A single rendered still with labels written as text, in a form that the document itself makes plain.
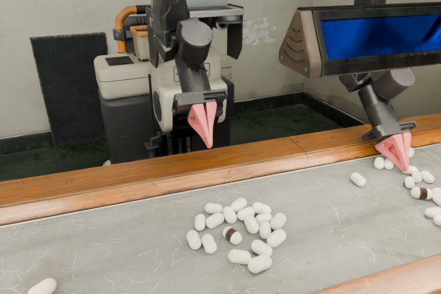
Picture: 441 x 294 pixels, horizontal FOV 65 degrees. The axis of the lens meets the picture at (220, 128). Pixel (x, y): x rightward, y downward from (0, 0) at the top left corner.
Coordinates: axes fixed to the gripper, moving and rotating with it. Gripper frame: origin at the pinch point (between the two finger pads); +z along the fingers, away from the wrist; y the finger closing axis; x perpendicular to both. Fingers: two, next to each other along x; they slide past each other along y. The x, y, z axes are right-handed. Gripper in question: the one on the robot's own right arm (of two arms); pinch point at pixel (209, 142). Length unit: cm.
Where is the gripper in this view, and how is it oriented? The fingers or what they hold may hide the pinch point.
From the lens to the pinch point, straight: 63.4
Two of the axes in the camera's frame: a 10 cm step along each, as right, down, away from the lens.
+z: 2.4, 9.0, -3.8
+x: -2.0, 4.3, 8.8
